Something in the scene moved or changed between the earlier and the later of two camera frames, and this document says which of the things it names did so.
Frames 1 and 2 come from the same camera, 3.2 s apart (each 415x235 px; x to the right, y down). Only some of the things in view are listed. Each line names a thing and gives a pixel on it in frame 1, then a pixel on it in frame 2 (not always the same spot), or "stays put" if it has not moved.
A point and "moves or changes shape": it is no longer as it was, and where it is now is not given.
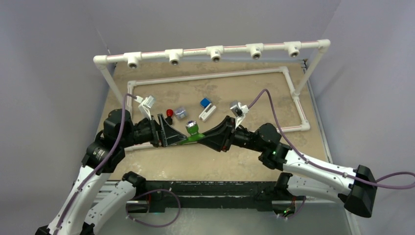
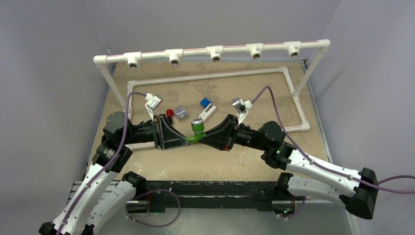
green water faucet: x=192 y=127 moves or changes shape
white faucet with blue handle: x=209 y=108 stays put
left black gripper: x=169 y=134 stays put
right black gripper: x=218 y=138 stays put
